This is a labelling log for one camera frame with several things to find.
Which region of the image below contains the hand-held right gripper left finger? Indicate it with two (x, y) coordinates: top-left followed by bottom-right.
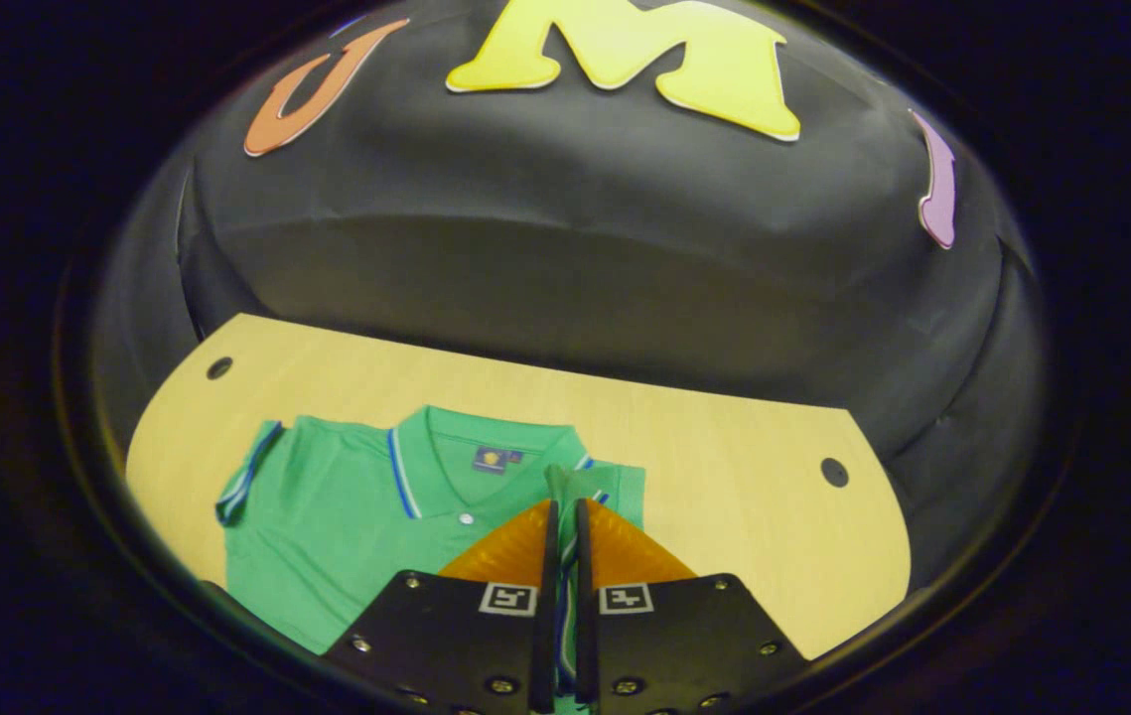
(320, 499), (562, 715)

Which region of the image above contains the black backdrop cloth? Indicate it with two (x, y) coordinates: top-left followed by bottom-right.
(88, 0), (1053, 597)

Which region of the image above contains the green T-shirt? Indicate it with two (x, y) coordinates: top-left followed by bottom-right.
(215, 405), (647, 696)

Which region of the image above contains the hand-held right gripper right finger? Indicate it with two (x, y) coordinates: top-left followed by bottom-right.
(573, 499), (810, 715)

